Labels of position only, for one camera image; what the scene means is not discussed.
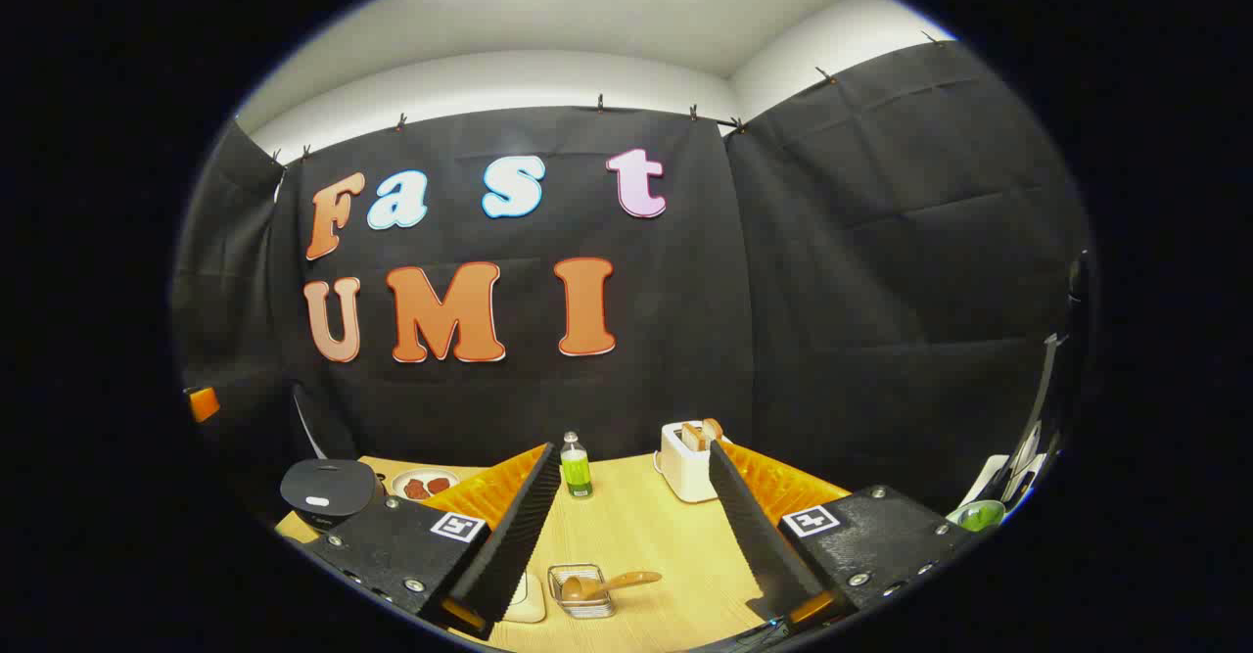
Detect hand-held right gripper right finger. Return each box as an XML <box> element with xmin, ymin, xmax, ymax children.
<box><xmin>707</xmin><ymin>440</ymin><xmax>970</xmax><ymax>634</ymax></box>

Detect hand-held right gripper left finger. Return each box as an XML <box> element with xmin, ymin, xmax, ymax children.
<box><xmin>311</xmin><ymin>443</ymin><xmax>564</xmax><ymax>639</ymax></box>

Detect wooden spoon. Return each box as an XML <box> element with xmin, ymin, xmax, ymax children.
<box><xmin>560</xmin><ymin>571</ymin><xmax>663</xmax><ymax>603</ymax></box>

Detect clear chopstick holder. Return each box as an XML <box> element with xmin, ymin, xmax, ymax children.
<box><xmin>548</xmin><ymin>563</ymin><xmax>616</xmax><ymax>620</ymax></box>

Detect black rice cooker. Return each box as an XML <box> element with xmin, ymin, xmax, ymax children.
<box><xmin>281</xmin><ymin>457</ymin><xmax>385</xmax><ymax>536</ymax></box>

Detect rounded rice container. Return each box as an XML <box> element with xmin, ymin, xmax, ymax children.
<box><xmin>499</xmin><ymin>570</ymin><xmax>547</xmax><ymax>625</ymax></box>

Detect green drink bottle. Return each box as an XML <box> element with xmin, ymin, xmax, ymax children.
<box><xmin>560</xmin><ymin>431</ymin><xmax>594</xmax><ymax>499</ymax></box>

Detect white toaster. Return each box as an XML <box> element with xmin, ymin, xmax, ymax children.
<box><xmin>654</xmin><ymin>421</ymin><xmax>730</xmax><ymax>504</ymax></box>

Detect white round plate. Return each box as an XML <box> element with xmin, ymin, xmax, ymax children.
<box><xmin>392</xmin><ymin>469</ymin><xmax>461</xmax><ymax>502</ymax></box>

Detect green bowl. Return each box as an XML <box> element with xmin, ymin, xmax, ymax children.
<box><xmin>948</xmin><ymin>499</ymin><xmax>1007</xmax><ymax>534</ymax></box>

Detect black backdrop cloth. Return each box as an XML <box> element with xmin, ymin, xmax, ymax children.
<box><xmin>171</xmin><ymin>38</ymin><xmax>1092</xmax><ymax>517</ymax></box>

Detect white papers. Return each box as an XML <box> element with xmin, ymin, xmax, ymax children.
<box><xmin>964</xmin><ymin>426</ymin><xmax>1048</xmax><ymax>512</ymax></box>

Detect row of small cloth clips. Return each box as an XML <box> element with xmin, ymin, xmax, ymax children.
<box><xmin>272</xmin><ymin>31</ymin><xmax>946</xmax><ymax>161</ymax></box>

